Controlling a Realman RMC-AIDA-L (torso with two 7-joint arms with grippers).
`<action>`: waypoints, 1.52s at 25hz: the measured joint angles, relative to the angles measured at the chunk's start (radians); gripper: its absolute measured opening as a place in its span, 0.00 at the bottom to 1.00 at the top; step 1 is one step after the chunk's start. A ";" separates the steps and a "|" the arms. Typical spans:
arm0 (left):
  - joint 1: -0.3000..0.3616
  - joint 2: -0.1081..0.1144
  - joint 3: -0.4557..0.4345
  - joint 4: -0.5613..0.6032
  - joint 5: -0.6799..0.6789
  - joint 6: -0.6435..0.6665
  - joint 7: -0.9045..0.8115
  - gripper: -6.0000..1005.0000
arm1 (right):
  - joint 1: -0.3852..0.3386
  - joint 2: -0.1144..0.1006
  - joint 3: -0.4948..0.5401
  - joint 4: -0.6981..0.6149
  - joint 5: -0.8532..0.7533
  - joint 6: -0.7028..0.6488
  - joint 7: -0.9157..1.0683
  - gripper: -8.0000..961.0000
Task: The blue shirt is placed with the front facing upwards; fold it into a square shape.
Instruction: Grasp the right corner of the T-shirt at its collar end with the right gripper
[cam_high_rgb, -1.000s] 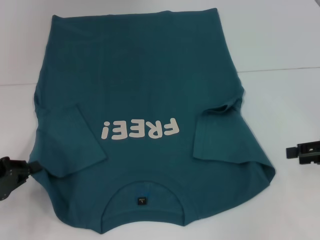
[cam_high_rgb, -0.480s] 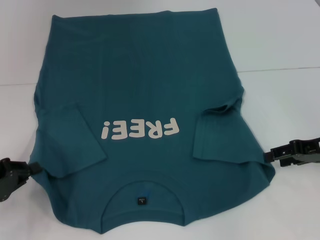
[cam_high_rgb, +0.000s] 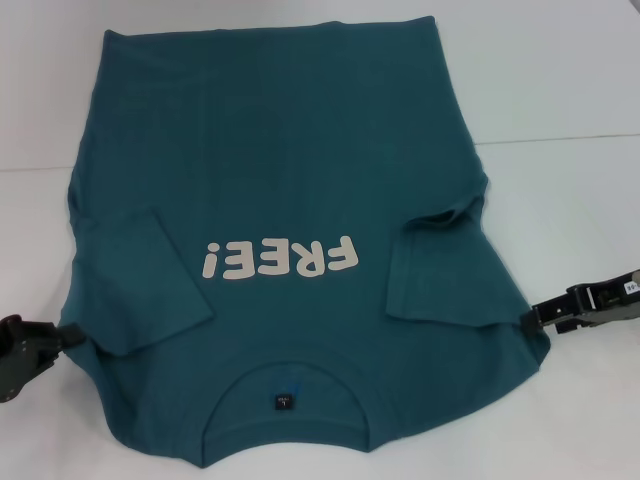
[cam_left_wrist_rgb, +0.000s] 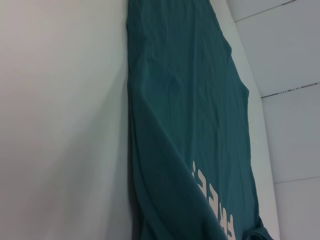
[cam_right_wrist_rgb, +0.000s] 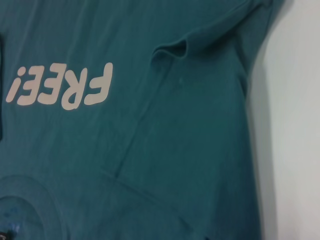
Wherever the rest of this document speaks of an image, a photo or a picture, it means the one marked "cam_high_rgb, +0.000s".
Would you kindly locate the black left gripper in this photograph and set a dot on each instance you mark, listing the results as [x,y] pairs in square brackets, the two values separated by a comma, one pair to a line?
[22,350]

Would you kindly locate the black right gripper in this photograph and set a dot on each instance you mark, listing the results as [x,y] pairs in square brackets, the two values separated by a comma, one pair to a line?
[600,302]

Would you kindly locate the blue t-shirt with FREE print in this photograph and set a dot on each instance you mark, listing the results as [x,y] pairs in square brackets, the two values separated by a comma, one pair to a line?
[300,150]

